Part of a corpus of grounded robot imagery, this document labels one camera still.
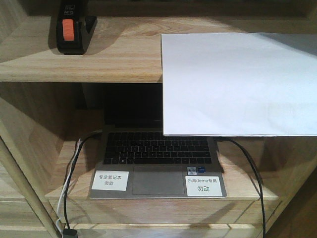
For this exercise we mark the white label sticker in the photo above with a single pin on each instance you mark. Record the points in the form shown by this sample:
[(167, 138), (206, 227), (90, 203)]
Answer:
[(110, 180), (206, 186)]

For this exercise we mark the black stapler with orange button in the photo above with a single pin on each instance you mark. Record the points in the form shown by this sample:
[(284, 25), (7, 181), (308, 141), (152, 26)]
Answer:
[(74, 27)]

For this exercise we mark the white label sticker right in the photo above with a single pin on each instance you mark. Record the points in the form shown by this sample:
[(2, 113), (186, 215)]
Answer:
[(206, 186)]

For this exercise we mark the silver laptop with black keyboard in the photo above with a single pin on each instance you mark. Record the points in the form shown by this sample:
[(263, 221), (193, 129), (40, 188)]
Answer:
[(133, 141)]

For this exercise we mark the white label sticker left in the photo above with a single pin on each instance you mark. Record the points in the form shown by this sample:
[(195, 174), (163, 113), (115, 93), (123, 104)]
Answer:
[(110, 180)]

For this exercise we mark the wooden shelf unit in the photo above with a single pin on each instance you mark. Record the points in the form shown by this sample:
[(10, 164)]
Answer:
[(39, 122)]

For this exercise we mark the black plug adapter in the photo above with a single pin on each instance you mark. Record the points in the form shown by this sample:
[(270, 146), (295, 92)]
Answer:
[(69, 233)]

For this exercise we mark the white paper sheets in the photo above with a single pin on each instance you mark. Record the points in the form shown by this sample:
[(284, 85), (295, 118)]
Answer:
[(239, 84)]

